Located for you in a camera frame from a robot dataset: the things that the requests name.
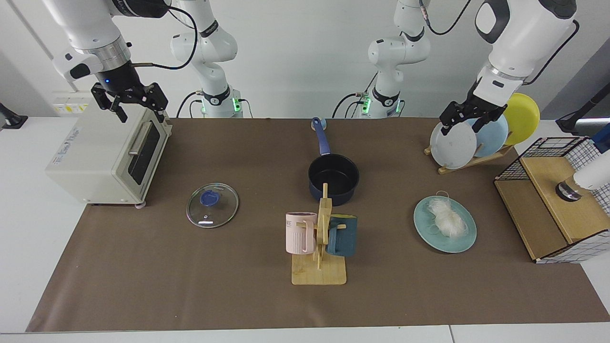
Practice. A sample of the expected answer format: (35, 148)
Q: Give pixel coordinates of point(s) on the white vermicelli bundle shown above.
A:
(448, 216)

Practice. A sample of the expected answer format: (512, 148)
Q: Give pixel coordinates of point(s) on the glass lid with blue knob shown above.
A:
(212, 212)

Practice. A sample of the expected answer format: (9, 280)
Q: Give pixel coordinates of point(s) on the grey plate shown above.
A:
(452, 145)

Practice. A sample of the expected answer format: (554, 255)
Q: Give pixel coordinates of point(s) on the light blue plate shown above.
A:
(493, 138)

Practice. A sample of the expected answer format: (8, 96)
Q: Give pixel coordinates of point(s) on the wooden plate rack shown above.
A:
(472, 163)

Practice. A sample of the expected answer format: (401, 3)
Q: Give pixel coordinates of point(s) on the yellow plate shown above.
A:
(524, 116)

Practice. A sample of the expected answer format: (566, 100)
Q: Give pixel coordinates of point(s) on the teal plate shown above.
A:
(429, 224)

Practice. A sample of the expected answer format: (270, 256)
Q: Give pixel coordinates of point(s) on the pale toaster oven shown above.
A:
(90, 157)

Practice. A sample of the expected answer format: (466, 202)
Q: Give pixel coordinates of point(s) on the black stand with pole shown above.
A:
(569, 125)

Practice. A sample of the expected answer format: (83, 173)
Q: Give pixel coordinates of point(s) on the black stand foot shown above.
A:
(12, 119)

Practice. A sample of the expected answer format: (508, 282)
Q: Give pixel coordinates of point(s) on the small blue round thing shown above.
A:
(322, 125)

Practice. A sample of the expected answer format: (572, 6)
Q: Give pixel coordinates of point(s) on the dark teal cup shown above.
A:
(344, 238)

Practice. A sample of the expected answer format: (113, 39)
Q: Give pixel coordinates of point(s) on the brown table cloth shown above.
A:
(190, 276)

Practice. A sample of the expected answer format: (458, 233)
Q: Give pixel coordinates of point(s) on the pink cup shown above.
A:
(298, 236)

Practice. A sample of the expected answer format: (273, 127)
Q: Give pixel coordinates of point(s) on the wooden cup stand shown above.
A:
(319, 274)

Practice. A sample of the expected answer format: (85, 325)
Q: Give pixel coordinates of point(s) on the white wall socket strip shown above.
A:
(71, 105)

